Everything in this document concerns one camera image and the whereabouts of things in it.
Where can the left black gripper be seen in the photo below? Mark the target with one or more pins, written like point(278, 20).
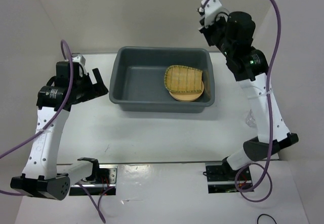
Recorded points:
point(96, 89)

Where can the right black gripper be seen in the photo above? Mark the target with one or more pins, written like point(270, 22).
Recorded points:
point(205, 30)

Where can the woven bamboo tray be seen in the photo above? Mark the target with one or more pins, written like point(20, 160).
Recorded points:
point(183, 79)

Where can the tan plate with bear print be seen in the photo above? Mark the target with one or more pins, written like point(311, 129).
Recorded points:
point(189, 97)

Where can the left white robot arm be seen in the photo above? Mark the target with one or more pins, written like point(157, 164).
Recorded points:
point(40, 179)

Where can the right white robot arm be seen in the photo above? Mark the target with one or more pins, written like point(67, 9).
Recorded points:
point(232, 34)

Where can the grey plastic bin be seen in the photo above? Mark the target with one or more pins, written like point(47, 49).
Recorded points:
point(137, 79)

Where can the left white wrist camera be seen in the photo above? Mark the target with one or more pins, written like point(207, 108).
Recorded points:
point(80, 59)

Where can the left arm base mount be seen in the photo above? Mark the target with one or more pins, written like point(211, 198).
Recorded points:
point(104, 184)

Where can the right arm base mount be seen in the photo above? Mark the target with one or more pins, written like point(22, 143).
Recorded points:
point(219, 182)

